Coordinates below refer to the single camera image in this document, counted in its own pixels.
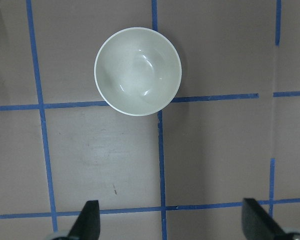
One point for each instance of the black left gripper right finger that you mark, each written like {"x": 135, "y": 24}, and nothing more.
{"x": 257, "y": 223}

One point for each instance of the white ceramic bowl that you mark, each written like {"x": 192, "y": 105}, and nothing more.
{"x": 137, "y": 71}

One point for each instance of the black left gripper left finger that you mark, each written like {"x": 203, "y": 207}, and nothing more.
{"x": 88, "y": 225}

